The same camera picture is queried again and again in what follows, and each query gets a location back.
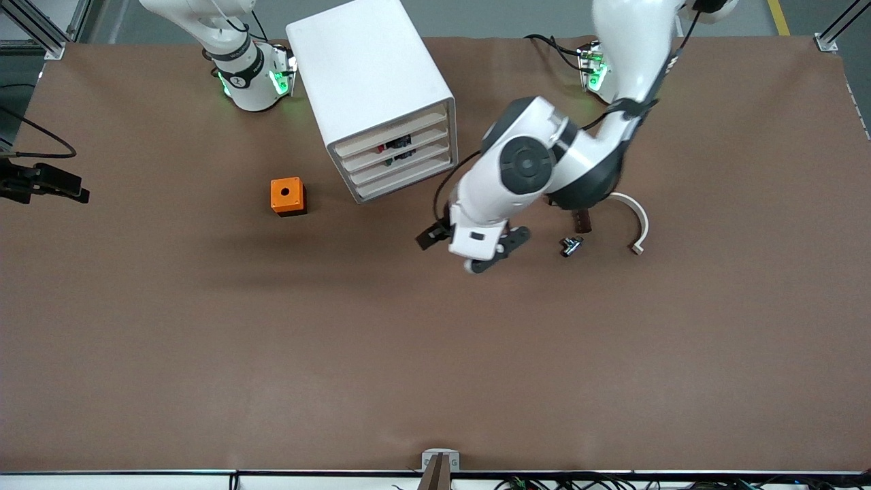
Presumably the orange button box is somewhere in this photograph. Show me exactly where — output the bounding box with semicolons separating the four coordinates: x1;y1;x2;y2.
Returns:
270;177;308;218

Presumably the brown table cover mat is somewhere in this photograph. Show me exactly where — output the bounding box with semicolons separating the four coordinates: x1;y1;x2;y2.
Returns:
0;35;871;472

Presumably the white curved plastic bracket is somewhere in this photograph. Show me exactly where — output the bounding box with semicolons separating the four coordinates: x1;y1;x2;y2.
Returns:
609;193;650;257

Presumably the aluminium frame profile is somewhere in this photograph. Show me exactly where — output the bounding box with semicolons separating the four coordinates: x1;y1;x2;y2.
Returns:
817;0;871;54
0;0;93;61

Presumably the black base cable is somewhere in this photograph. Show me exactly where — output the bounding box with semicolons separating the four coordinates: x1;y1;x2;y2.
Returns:
524;33;589;73

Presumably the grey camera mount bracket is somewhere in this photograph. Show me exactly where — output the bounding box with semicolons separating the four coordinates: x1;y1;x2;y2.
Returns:
421;448;461;490

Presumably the black cable bundle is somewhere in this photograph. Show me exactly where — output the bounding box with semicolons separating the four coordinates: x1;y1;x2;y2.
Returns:
391;473;871;490

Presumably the white table edge rail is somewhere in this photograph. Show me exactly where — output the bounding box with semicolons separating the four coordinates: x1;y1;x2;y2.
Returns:
0;470;871;490

